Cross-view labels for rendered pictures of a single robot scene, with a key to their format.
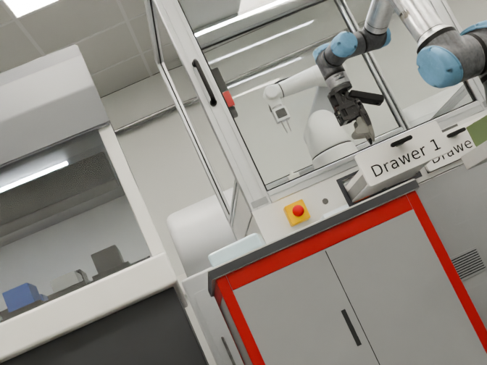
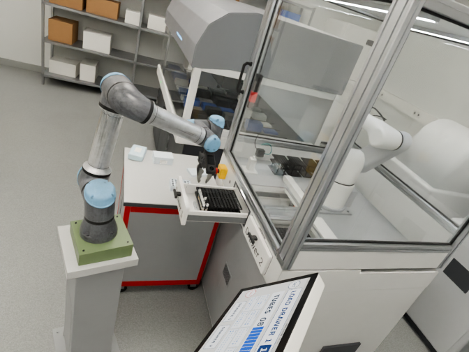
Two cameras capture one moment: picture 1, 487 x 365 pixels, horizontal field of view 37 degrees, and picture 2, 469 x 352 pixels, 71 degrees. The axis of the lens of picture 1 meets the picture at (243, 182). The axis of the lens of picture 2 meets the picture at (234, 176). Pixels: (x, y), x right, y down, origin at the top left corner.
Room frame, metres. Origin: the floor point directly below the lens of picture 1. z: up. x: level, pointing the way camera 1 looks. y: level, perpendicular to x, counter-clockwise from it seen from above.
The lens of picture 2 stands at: (2.11, -1.90, 1.84)
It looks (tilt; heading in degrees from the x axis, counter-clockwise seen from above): 28 degrees down; 73
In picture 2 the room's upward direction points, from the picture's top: 18 degrees clockwise
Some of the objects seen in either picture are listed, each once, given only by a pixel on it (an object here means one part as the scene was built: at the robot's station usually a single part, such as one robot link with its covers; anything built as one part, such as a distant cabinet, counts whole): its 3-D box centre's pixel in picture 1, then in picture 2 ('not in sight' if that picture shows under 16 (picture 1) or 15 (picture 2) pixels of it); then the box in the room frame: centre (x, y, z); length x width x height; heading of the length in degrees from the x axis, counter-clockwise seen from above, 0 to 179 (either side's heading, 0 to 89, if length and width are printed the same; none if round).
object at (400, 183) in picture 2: not in sight; (438, 159); (3.17, -0.91, 1.52); 0.87 x 0.01 x 0.86; 8
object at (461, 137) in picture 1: (456, 143); (256, 243); (2.66, -0.76, 0.87); 0.29 x 0.02 x 0.11; 98
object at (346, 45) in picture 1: (345, 47); (197, 128); (2.30, -0.48, 1.27); 0.11 x 0.11 x 0.08; 22
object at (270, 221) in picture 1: (362, 200); (314, 212); (3.10, -0.42, 0.87); 1.02 x 0.95 x 0.14; 98
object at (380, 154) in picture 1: (402, 153); (181, 199); (2.30, -0.49, 0.87); 0.29 x 0.02 x 0.11; 98
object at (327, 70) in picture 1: (328, 61); (214, 127); (2.39, -0.43, 1.27); 0.09 x 0.08 x 0.11; 22
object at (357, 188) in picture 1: (388, 172); (218, 203); (2.51, -0.46, 0.86); 0.40 x 0.26 x 0.06; 8
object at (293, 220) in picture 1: (296, 212); (221, 171); (2.56, -0.12, 0.88); 0.07 x 0.05 x 0.07; 98
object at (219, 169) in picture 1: (193, 110); not in sight; (3.04, 0.06, 1.52); 0.87 x 0.01 x 0.86; 8
